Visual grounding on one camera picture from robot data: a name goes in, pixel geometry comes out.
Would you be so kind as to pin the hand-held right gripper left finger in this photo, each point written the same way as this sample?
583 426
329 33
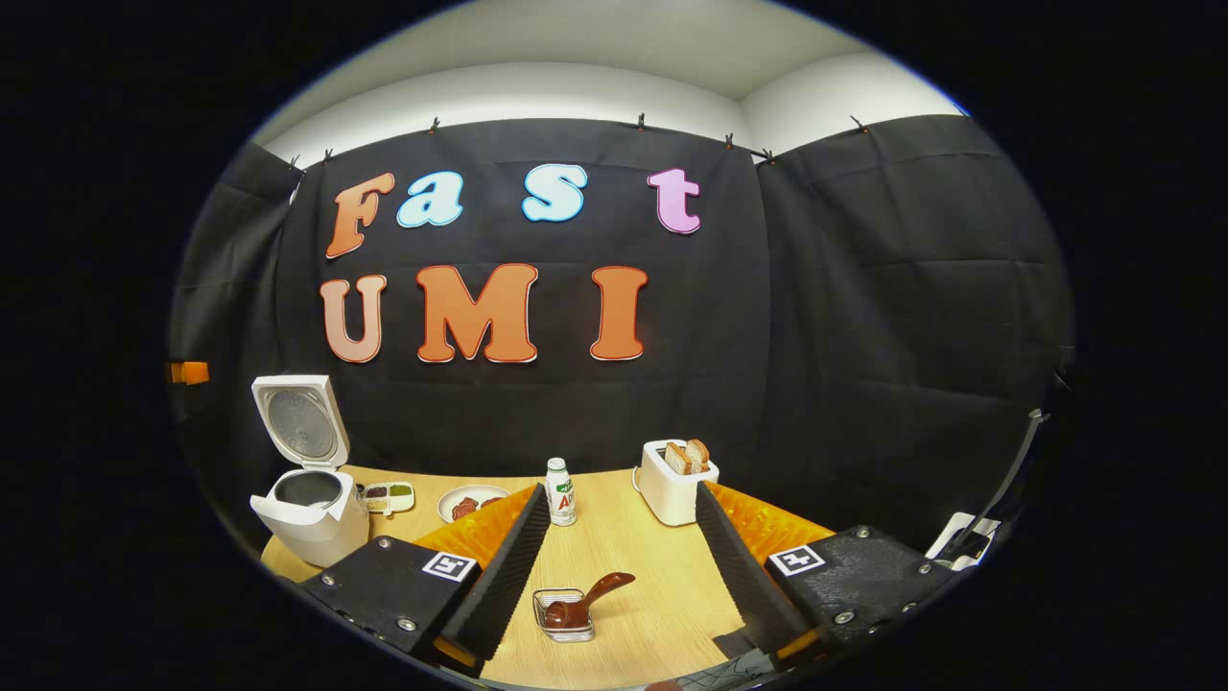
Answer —
508 576

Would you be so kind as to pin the black backdrop cloth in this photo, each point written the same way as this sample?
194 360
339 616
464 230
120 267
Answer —
815 317

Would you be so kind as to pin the toasted bread slice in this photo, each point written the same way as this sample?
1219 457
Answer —
676 459
698 453

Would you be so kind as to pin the white toaster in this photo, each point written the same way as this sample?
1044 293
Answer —
672 499

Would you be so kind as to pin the red meat slices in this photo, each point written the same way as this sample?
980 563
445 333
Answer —
465 507

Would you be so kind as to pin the small white labelled bottle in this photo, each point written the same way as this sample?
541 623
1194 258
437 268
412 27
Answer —
561 499

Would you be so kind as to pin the white plastic piece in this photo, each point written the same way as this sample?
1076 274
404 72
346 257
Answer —
959 533

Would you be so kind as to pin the brown wooden spoon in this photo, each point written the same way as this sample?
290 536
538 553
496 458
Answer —
609 585

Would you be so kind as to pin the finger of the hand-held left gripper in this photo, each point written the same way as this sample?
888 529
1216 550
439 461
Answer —
190 372

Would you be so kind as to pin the white divided condiment dish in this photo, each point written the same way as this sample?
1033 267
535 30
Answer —
398 497

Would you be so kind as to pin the white rice cooker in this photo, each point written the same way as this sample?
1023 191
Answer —
317 537

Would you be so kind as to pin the row of black cloth clips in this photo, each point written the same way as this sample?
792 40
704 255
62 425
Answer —
640 122

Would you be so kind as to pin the white round plate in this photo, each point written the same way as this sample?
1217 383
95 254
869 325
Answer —
456 499

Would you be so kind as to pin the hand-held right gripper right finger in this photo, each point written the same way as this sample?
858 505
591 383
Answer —
739 576

